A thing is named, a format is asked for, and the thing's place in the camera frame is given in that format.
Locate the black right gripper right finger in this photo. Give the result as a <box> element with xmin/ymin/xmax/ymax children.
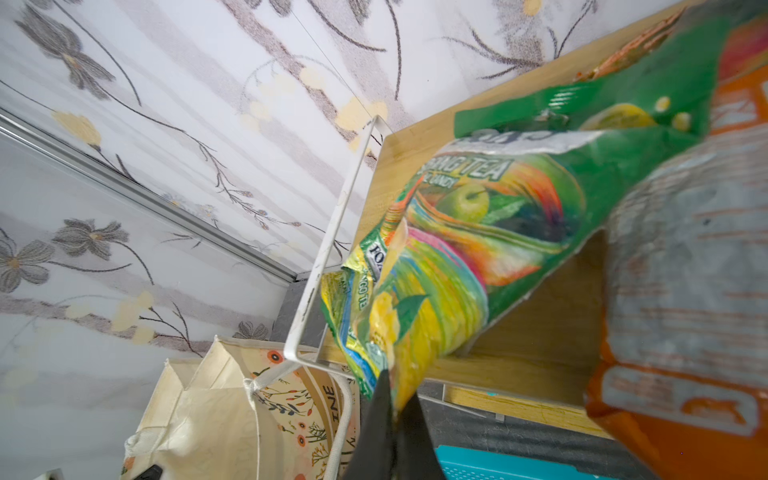
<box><xmin>395</xmin><ymin>395</ymin><xmax>446</xmax><ymax>480</ymax></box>

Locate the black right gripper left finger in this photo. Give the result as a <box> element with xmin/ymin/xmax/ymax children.
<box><xmin>343</xmin><ymin>370</ymin><xmax>395</xmax><ymax>480</ymax></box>

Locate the floral canvas tote bag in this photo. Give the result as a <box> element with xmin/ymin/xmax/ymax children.
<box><xmin>121</xmin><ymin>338</ymin><xmax>360</xmax><ymax>479</ymax></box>

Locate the green lemon candy bag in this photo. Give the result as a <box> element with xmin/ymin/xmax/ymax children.
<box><xmin>321</xmin><ymin>17</ymin><xmax>731</xmax><ymax>409</ymax></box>

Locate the orange candy bag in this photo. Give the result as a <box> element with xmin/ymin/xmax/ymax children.
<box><xmin>586</xmin><ymin>16</ymin><xmax>767</xmax><ymax>479</ymax></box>

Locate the teal plastic basket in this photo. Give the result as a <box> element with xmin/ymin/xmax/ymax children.
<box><xmin>436</xmin><ymin>445</ymin><xmax>611</xmax><ymax>480</ymax></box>

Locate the white wooden shelf rack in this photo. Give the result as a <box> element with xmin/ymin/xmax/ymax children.
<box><xmin>283</xmin><ymin>0</ymin><xmax>709</xmax><ymax>480</ymax></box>

